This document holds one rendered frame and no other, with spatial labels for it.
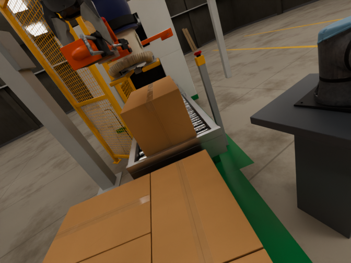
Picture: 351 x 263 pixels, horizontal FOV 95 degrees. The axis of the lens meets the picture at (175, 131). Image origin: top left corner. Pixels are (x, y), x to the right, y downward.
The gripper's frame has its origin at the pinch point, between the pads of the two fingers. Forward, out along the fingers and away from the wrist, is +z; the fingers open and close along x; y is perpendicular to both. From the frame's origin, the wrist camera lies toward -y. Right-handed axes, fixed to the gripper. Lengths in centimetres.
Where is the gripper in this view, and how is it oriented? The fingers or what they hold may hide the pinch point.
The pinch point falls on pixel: (91, 49)
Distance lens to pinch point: 49.5
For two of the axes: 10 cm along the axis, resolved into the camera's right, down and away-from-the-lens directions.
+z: 3.7, 8.1, 4.6
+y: -0.9, -4.6, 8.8
